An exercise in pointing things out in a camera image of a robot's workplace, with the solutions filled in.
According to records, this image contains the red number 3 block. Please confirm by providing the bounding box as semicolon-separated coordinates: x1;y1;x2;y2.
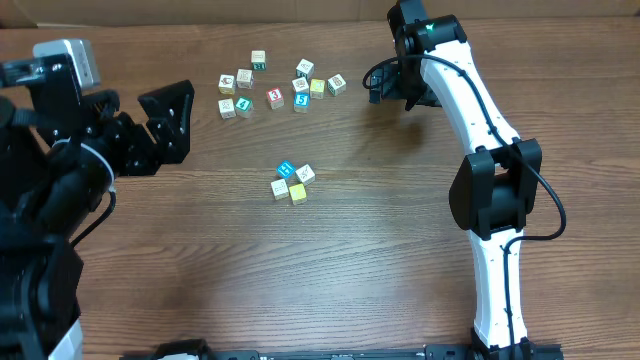
266;87;285;110

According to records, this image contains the acorn picture block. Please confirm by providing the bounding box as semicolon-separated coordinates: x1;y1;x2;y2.
218;74;236;95

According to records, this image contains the yellow block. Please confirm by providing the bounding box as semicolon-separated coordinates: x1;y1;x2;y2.
310;79;326;99
289;183;307;205

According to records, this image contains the white block green edge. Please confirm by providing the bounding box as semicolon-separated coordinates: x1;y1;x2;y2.
295;164;316;186

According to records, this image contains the blue symbol block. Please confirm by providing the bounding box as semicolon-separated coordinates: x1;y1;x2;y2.
276;160;296;180

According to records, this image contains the yellow top block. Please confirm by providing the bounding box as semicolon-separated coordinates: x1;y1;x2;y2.
310;79;326;99

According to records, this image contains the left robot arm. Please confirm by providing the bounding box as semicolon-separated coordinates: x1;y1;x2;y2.
1;55;195;359

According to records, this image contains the white letter J block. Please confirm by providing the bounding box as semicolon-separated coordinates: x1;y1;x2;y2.
218;98;237;119

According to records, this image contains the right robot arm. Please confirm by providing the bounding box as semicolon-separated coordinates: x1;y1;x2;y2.
363;1;542;359

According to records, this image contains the white block red drawing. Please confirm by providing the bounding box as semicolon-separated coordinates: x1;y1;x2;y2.
327;74;347;96

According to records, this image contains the block with green R side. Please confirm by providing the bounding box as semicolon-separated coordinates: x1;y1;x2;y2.
251;50;266;71

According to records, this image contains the white block top right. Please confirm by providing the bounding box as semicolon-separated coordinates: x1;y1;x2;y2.
296;59;315;80

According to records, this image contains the green number 4 block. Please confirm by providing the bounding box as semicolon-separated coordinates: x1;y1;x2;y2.
235;96;254;118

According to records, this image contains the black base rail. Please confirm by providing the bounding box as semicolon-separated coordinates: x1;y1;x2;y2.
120;339;564;360

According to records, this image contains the blue number 5 block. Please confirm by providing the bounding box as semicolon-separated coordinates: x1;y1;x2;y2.
293;93;310;113

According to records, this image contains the white letter E block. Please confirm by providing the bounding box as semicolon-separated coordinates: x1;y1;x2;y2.
236;69;254;89

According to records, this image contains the white block brown picture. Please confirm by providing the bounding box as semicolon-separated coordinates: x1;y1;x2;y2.
292;77;310;94

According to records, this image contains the white letter L block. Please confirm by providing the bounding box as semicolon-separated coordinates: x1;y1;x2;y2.
271;179;289;200

